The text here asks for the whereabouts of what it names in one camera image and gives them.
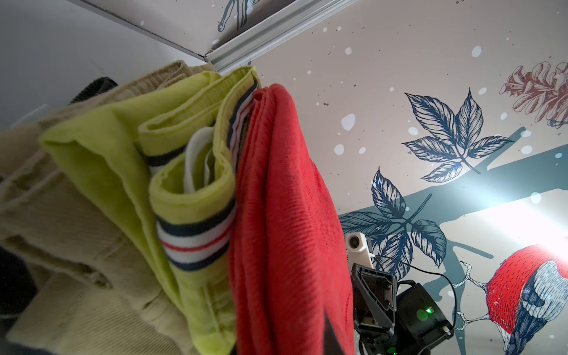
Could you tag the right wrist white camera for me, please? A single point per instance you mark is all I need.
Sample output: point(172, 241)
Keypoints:
point(358, 252)

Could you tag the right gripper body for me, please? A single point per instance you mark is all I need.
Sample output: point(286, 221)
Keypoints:
point(374, 308)

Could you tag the yellow green garment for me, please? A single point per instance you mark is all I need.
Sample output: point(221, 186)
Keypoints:
point(162, 167)

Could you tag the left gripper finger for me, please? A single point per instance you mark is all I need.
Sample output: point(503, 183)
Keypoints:
point(331, 345)

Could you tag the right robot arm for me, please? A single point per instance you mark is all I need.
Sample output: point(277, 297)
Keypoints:
point(420, 323)

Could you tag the red garment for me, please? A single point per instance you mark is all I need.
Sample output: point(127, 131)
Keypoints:
point(287, 255)

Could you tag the tan garment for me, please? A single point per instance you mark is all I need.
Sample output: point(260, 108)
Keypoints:
point(96, 293)

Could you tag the black trousers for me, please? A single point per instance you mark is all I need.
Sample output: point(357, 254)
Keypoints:
point(95, 88)

